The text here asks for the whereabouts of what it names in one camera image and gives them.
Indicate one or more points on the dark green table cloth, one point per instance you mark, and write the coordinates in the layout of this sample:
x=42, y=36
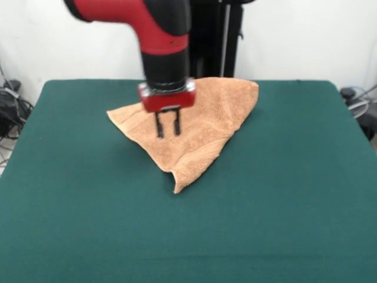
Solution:
x=88, y=191

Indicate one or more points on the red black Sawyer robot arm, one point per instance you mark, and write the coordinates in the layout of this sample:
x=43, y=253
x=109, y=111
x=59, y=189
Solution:
x=162, y=38

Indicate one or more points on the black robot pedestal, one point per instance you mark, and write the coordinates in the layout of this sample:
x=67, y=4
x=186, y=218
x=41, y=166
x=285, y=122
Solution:
x=218, y=44

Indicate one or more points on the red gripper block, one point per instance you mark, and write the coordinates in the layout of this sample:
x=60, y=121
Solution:
x=168, y=101

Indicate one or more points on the orange terry towel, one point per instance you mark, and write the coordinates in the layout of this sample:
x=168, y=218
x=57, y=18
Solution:
x=212, y=123

